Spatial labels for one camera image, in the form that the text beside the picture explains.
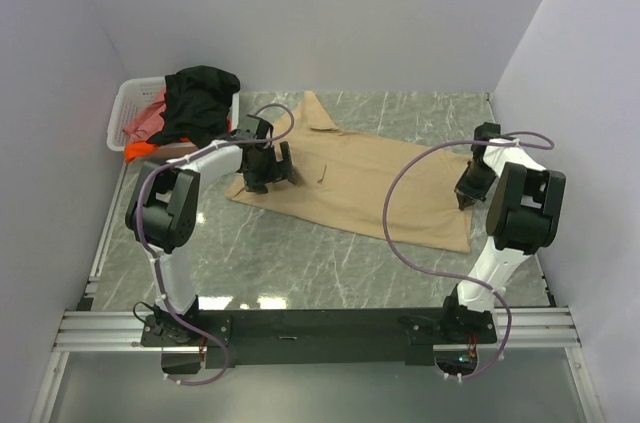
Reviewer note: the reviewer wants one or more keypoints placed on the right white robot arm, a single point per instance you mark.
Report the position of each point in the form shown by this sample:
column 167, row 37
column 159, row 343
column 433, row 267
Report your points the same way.
column 522, row 218

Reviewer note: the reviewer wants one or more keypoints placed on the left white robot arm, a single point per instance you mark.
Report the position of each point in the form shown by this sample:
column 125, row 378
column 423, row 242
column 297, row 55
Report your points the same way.
column 162, row 214

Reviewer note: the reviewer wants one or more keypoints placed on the aluminium rail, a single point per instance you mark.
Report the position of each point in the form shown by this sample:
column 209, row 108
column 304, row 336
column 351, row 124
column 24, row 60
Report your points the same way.
column 532, row 328

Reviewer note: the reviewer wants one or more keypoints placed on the black t-shirt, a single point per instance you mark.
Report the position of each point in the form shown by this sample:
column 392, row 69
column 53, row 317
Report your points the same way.
column 198, row 101

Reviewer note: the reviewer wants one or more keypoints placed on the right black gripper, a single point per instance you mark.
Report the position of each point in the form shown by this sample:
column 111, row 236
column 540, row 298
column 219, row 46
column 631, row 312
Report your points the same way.
column 467, row 195

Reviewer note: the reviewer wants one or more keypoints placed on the black base beam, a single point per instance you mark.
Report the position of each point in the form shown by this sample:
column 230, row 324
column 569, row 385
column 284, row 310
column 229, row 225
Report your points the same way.
column 273, row 337

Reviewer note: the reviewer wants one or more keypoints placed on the orange t-shirt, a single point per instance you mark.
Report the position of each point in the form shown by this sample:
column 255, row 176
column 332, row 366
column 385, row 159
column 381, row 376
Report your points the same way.
column 137, row 150

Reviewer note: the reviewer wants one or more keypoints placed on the pink t-shirt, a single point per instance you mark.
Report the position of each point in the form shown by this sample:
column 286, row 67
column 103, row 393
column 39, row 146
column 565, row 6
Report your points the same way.
column 147, row 122

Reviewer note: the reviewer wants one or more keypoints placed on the beige t-shirt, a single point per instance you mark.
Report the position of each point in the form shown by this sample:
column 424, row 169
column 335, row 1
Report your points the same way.
column 345, row 182

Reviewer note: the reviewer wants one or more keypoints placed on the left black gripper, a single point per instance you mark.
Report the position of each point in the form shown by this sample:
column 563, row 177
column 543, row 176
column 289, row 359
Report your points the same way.
column 279, row 171

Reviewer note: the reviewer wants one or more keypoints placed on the white plastic basket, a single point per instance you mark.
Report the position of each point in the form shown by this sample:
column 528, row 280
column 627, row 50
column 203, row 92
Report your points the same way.
column 132, row 97

